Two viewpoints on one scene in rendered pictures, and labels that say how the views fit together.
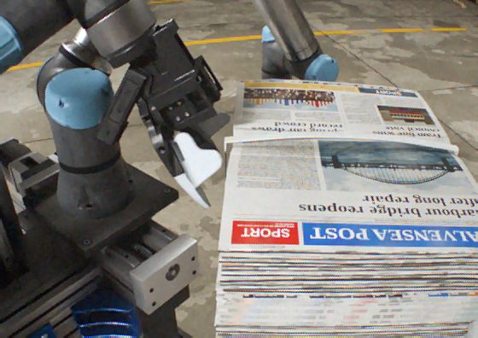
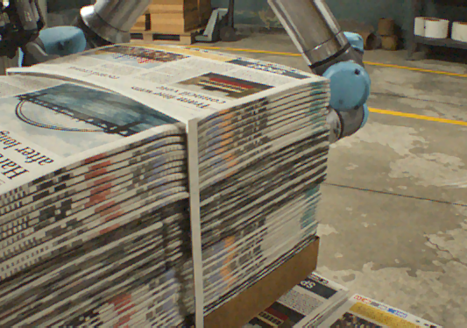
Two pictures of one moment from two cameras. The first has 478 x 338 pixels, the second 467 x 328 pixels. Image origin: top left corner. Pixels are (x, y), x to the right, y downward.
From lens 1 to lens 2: 0.58 m
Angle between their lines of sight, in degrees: 34
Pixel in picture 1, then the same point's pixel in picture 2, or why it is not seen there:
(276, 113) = (89, 61)
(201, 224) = not seen: hidden behind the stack
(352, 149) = (71, 93)
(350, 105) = (176, 67)
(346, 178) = not seen: outside the picture
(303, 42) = (312, 37)
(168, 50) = not seen: outside the picture
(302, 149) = (38, 85)
